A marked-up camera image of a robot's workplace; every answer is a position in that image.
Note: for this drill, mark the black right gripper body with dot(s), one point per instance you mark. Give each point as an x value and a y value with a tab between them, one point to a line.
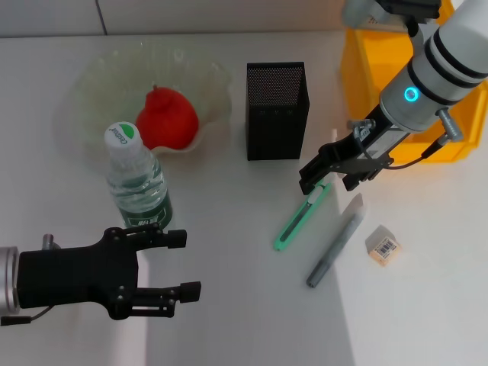
354	152

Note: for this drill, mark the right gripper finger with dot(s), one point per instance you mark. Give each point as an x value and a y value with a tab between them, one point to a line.
352	181
314	171

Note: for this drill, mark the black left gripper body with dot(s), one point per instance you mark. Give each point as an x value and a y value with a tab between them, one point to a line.
68	274

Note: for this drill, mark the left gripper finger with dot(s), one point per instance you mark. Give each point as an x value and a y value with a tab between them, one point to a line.
190	291
177	239

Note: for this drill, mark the green utility knife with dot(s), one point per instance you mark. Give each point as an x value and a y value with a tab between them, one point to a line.
293	225

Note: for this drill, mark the water bottle with green label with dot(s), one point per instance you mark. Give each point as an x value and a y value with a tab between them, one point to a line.
141	190

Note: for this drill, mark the red-orange fruit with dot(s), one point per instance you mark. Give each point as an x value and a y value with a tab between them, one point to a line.
171	118

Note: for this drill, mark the black mesh pen holder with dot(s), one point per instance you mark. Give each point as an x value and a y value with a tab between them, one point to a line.
274	129

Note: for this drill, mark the grey pen with clear cap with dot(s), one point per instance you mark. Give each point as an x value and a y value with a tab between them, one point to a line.
335	244

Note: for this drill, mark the eraser with barcode sleeve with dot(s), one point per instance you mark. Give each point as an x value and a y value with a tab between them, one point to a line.
383	246

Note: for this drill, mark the clear wavy glass fruit plate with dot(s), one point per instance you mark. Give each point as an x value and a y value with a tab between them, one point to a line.
87	95

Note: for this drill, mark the yellow plastic storage bin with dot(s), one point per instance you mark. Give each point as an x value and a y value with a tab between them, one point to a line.
362	76

